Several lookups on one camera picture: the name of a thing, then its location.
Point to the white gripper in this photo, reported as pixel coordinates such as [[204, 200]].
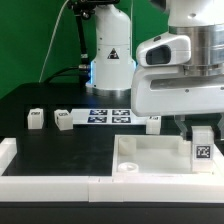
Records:
[[165, 91]]

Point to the white square table top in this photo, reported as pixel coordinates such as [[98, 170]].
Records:
[[152, 154]]

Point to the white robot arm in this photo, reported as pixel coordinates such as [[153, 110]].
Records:
[[113, 68]]

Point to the white U-shaped obstacle fence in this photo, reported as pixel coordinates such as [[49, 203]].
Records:
[[124, 187]]

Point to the white sheet with AprilTags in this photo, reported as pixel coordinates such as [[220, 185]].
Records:
[[106, 117]]

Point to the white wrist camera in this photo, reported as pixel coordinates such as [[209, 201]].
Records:
[[164, 50]]

